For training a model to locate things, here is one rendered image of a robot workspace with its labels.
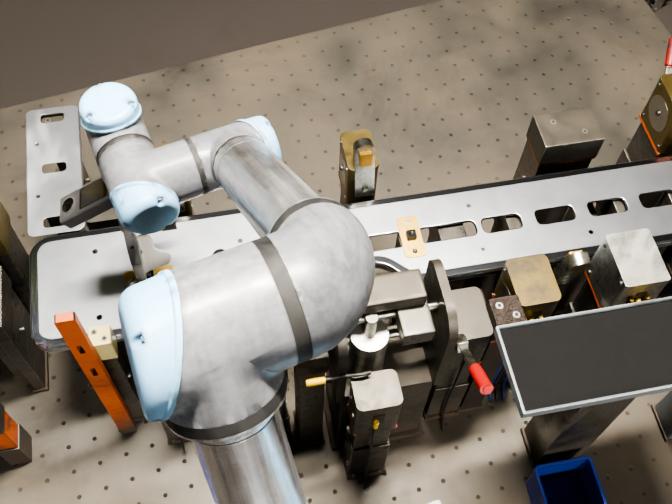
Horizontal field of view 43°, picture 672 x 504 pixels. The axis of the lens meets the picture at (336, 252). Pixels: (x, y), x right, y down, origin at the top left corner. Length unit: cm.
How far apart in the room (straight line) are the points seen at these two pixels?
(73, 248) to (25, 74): 174
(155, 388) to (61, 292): 84
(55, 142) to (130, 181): 65
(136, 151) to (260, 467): 46
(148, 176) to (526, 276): 67
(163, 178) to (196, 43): 217
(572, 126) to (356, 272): 103
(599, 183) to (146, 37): 202
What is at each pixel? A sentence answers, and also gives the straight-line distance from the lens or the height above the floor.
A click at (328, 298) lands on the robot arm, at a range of 70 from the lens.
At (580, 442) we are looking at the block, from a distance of 162.
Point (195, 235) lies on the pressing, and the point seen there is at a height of 100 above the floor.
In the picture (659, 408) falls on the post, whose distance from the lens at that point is 180.
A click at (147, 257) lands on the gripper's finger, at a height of 117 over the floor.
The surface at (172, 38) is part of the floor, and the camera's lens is 324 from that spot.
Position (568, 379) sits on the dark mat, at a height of 116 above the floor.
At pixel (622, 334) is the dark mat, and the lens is 133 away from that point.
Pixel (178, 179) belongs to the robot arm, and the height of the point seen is 143.
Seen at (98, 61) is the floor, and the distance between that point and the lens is 321.
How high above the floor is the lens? 229
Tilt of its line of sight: 60 degrees down
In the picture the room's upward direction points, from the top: 3 degrees clockwise
